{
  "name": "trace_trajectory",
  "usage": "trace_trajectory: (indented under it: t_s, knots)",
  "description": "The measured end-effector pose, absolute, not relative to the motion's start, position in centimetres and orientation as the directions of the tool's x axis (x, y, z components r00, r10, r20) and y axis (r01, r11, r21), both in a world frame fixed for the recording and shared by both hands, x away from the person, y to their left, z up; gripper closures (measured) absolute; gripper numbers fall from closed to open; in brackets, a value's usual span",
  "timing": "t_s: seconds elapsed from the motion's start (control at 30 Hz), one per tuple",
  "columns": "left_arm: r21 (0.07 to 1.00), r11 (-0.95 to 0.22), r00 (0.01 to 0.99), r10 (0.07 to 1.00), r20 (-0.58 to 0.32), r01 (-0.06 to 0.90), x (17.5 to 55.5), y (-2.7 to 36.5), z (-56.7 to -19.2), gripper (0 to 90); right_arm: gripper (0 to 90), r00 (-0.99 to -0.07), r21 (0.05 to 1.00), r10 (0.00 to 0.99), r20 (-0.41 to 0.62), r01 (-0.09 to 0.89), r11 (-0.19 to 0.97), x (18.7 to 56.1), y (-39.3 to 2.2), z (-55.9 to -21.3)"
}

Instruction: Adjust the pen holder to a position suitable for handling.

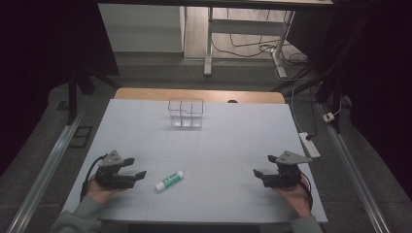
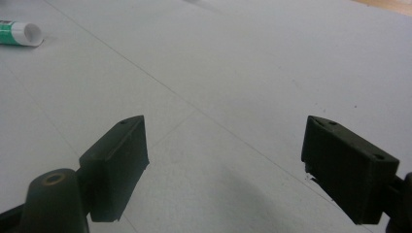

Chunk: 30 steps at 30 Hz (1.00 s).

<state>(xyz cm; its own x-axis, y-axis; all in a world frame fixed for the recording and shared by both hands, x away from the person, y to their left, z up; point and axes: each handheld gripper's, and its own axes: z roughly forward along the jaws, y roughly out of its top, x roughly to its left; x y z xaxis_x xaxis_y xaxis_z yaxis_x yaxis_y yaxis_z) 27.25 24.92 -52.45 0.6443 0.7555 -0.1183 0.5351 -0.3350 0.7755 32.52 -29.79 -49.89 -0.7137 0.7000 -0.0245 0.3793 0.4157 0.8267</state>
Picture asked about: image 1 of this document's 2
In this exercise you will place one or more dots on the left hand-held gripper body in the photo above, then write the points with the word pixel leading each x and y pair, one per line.
pixel 111 179

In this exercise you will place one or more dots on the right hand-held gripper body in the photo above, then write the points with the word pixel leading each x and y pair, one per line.
pixel 281 178

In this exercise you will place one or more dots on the person's left hand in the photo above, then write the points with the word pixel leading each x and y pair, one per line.
pixel 97 193

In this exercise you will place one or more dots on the person's right hand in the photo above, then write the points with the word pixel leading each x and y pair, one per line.
pixel 299 199

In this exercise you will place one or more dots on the white green glue stick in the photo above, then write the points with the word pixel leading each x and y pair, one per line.
pixel 169 181

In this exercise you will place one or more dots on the white power strip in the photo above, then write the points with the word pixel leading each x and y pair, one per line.
pixel 309 145

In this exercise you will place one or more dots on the white table mat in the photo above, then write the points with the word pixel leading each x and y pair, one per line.
pixel 210 152

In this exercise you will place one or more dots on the small white adapter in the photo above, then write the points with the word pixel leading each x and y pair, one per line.
pixel 328 117

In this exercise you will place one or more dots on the clear plastic organizer box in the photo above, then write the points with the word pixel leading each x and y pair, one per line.
pixel 186 111

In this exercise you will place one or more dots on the black tripod stand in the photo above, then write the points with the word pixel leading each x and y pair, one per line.
pixel 73 97

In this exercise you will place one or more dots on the wooden table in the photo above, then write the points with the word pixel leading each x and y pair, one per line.
pixel 200 94

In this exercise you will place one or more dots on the black curtain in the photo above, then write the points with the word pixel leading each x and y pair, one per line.
pixel 372 81
pixel 39 64

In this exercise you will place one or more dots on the white cabinet panel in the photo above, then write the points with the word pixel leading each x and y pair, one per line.
pixel 141 27

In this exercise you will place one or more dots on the white-legged desk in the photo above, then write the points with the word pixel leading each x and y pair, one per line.
pixel 246 26

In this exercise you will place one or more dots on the black floor frame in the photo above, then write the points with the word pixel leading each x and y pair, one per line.
pixel 81 136

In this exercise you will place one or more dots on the metal floor rail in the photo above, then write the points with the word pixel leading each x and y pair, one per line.
pixel 45 174
pixel 356 174

